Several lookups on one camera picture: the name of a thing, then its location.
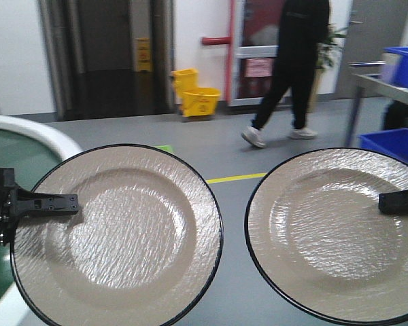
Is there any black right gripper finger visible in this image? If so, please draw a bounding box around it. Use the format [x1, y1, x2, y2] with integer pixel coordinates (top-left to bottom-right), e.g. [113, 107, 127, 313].
[378, 189, 408, 215]

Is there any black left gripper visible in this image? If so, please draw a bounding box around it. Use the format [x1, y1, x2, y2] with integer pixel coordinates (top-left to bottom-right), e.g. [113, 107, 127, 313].
[0, 168, 80, 246]

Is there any beige plate black rim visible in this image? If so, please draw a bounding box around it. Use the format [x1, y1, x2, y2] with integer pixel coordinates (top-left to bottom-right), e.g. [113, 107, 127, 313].
[11, 145, 223, 325]
[244, 148, 408, 325]

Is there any green round conveyor belt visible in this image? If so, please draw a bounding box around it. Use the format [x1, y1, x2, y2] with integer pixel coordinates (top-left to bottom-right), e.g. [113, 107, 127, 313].
[0, 129, 61, 299]

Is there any blue bin on floor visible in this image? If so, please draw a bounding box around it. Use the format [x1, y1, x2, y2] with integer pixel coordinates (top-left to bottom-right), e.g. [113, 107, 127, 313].
[358, 128, 408, 164]

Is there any blue bin on table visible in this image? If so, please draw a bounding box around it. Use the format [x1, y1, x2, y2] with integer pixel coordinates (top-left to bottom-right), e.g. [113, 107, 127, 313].
[384, 46, 408, 89]

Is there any steel table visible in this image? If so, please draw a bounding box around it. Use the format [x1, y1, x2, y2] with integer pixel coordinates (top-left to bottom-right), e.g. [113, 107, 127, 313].
[343, 72, 408, 147]

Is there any green potted plant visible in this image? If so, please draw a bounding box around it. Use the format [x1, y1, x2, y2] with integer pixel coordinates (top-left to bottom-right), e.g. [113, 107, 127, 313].
[316, 24, 348, 69]

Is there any yellow wet floor sign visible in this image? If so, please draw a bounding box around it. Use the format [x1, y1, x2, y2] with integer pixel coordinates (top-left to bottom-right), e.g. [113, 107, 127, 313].
[135, 37, 152, 72]

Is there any yellow mop bucket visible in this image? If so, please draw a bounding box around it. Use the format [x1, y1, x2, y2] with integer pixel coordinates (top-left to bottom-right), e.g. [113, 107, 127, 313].
[171, 68, 221, 118]

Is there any person in black clothes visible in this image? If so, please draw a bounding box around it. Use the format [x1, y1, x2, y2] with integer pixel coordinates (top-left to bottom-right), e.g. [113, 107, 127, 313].
[241, 0, 330, 148]

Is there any red pipe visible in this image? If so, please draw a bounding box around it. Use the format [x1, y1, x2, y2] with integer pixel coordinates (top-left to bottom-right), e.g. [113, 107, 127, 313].
[201, 0, 237, 106]

